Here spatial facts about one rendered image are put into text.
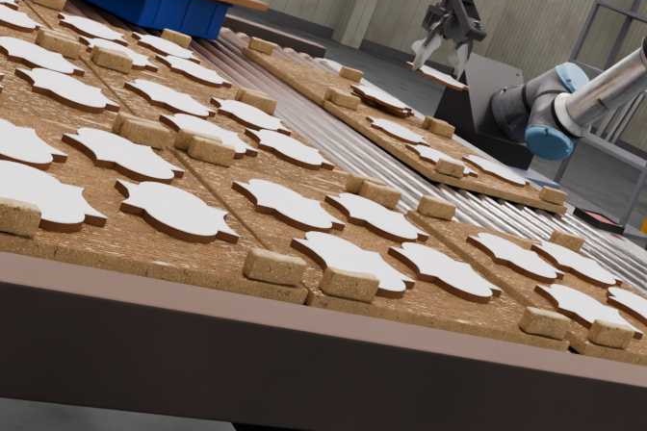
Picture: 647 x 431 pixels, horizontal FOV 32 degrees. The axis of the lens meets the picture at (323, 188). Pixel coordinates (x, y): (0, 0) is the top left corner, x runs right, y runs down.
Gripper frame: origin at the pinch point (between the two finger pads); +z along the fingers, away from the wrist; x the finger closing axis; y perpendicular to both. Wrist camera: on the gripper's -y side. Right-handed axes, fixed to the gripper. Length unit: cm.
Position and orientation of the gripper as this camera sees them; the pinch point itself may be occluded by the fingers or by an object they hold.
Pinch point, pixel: (436, 75)
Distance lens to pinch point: 250.4
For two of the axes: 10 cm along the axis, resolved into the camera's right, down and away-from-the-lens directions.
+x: -8.1, -1.9, -5.5
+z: -3.5, 9.2, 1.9
